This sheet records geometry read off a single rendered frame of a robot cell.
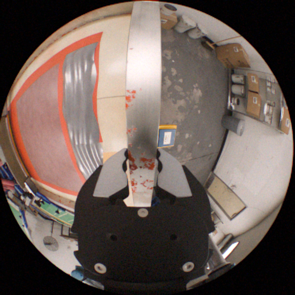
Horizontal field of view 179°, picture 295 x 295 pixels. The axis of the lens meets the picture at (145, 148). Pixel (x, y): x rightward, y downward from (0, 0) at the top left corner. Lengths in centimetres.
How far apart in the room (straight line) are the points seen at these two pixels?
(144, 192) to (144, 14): 29
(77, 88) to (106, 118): 7
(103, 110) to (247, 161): 332
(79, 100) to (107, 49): 9
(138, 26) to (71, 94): 14
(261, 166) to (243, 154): 71
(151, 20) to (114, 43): 7
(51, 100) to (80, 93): 9
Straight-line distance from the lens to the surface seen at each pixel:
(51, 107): 23
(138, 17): 17
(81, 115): 17
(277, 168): 330
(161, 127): 49
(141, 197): 19
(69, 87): 18
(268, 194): 356
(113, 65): 16
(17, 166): 60
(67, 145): 22
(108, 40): 19
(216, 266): 59
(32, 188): 64
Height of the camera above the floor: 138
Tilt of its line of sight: 57 degrees down
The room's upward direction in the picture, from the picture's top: 147 degrees clockwise
